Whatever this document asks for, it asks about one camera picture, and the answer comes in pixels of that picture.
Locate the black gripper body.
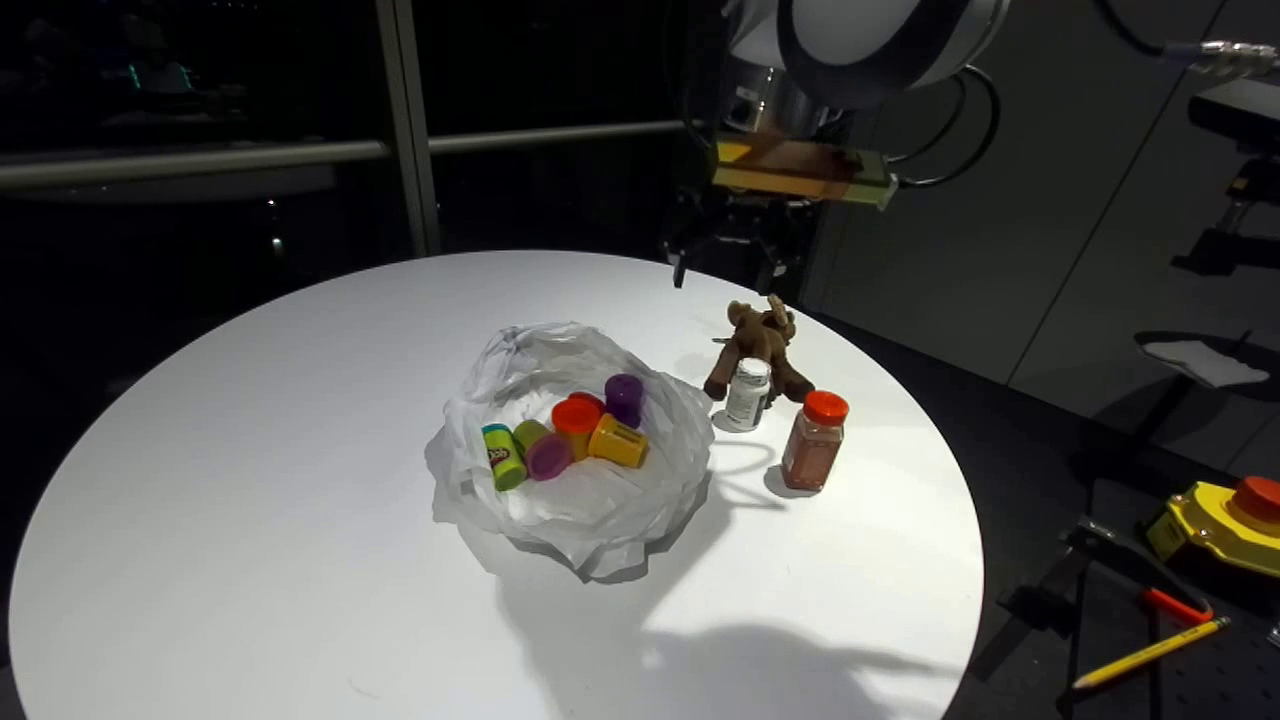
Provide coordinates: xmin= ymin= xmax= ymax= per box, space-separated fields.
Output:
xmin=660 ymin=193 xmax=817 ymax=291

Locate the brown plush moose toy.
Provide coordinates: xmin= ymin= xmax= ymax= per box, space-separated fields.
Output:
xmin=704 ymin=297 xmax=813 ymax=406

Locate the white pill bottle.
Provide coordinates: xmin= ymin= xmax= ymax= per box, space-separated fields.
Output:
xmin=725 ymin=357 xmax=772 ymax=432

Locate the spice jar with orange lid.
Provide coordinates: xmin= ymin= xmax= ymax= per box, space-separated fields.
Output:
xmin=783 ymin=393 xmax=849 ymax=491

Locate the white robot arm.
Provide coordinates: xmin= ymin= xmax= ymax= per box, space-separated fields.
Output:
xmin=666 ymin=0 xmax=1014 ymax=291

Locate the orange toy cup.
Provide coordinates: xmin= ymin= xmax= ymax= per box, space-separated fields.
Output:
xmin=552 ymin=393 xmax=604 ymax=447

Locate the pink lidded toy tub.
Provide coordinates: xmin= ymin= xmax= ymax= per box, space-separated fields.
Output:
xmin=528 ymin=432 xmax=573 ymax=481

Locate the yellow emergency stop button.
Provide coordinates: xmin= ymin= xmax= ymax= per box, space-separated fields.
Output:
xmin=1149 ymin=475 xmax=1280 ymax=581

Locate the yellow pencil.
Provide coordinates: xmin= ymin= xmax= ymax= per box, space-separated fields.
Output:
xmin=1071 ymin=617 xmax=1233 ymax=692

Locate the metal window railing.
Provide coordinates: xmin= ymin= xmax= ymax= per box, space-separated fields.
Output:
xmin=0 ymin=122 xmax=682 ymax=193

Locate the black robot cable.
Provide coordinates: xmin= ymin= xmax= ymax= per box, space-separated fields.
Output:
xmin=901 ymin=0 xmax=1280 ymax=193

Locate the vertical window frame post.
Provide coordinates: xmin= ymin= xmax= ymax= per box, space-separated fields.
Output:
xmin=378 ymin=0 xmax=440 ymax=258

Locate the black camera stand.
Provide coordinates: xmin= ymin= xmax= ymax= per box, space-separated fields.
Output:
xmin=1176 ymin=79 xmax=1280 ymax=278

